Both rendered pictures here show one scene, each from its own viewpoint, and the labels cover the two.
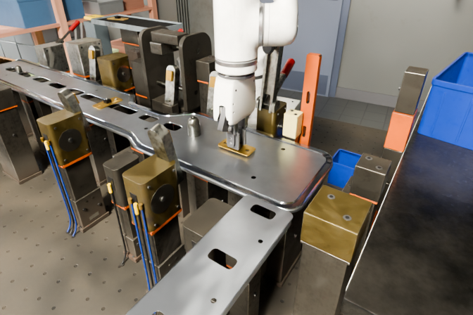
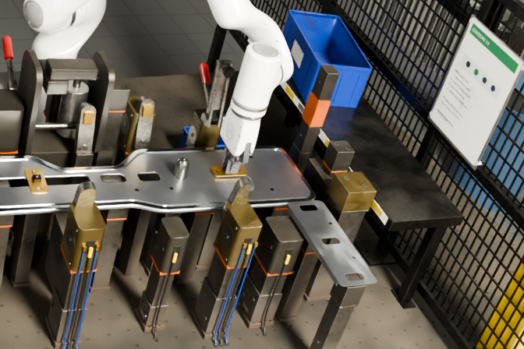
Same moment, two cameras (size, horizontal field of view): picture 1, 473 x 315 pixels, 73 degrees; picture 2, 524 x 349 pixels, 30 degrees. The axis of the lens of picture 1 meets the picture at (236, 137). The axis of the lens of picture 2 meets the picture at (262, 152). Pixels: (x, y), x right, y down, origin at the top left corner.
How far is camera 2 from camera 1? 199 cm
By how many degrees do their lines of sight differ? 57
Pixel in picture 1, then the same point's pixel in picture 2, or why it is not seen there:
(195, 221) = (283, 236)
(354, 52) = not seen: outside the picture
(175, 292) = (339, 265)
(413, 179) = not seen: hidden behind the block
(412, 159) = (329, 130)
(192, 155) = (214, 194)
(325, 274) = (351, 226)
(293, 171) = (281, 172)
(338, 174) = not seen: hidden behind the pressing
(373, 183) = (347, 159)
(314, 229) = (353, 200)
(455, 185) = (362, 140)
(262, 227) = (320, 216)
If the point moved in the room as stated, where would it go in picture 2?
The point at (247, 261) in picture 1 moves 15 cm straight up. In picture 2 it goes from (340, 234) to (360, 184)
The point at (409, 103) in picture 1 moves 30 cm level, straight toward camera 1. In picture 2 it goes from (328, 93) to (391, 162)
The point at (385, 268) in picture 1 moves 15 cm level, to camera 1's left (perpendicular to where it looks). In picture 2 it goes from (389, 202) to (362, 227)
